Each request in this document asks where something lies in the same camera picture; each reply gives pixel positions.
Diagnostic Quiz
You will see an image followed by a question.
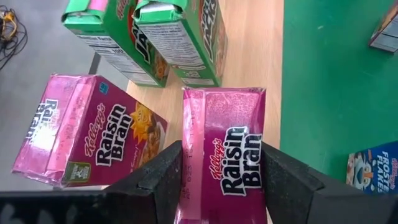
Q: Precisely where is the Raisin Bran cereal box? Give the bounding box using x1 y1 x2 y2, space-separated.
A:
174 86 267 224
11 73 169 188

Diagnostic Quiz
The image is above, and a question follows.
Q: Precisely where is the wooden shelf black metal frame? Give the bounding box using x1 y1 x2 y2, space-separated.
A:
88 0 284 224

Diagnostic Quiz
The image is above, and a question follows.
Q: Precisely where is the Apple Jacks cereal box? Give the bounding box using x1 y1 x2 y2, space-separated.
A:
132 0 229 88
61 0 170 88

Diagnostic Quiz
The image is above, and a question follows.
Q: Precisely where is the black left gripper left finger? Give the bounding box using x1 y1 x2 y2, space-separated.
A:
104 140 183 224

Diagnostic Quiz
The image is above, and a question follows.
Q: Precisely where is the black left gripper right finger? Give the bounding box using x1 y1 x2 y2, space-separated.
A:
261 141 326 224

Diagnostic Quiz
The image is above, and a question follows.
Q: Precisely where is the black cable bundle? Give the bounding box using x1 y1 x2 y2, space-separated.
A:
0 5 29 71

